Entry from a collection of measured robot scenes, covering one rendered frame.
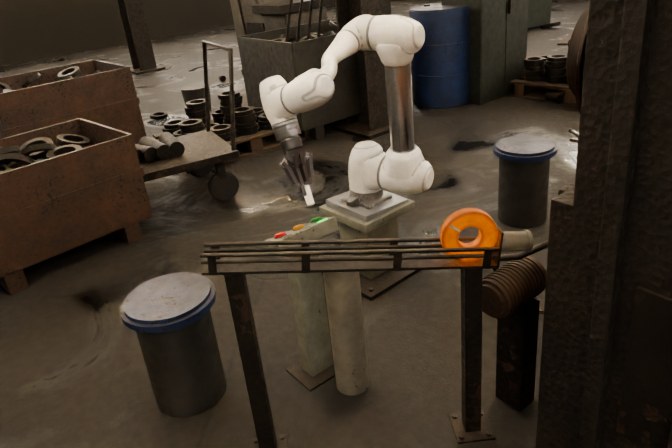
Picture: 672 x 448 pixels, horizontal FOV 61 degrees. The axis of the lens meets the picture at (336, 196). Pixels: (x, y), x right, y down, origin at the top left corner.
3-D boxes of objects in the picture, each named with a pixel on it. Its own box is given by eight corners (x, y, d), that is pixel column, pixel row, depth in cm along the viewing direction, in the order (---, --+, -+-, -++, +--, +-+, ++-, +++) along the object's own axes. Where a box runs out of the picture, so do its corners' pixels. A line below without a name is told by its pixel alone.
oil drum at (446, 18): (487, 97, 545) (488, 0, 509) (445, 112, 513) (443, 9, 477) (440, 90, 589) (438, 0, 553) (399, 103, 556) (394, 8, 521)
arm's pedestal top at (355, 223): (319, 214, 269) (318, 206, 267) (367, 192, 287) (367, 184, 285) (366, 233, 246) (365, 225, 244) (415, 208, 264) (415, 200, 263)
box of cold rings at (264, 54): (351, 96, 600) (344, 11, 566) (412, 110, 530) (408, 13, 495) (250, 125, 537) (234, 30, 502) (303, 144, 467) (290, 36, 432)
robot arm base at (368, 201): (333, 203, 260) (332, 192, 258) (362, 188, 276) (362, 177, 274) (364, 213, 249) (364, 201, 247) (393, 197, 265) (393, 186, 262)
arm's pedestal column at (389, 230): (315, 270, 282) (307, 214, 269) (372, 240, 305) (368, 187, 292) (371, 301, 253) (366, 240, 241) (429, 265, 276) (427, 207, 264)
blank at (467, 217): (475, 271, 158) (471, 265, 161) (510, 229, 153) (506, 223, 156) (430, 246, 154) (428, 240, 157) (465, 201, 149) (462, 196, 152)
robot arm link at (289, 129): (301, 116, 190) (307, 133, 191) (288, 121, 198) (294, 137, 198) (279, 123, 185) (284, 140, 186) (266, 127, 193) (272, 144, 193)
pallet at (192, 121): (276, 118, 550) (270, 73, 532) (320, 135, 486) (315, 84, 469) (155, 150, 493) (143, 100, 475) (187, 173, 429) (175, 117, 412)
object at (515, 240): (531, 255, 155) (535, 236, 153) (499, 256, 155) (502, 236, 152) (523, 245, 161) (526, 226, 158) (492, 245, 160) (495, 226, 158)
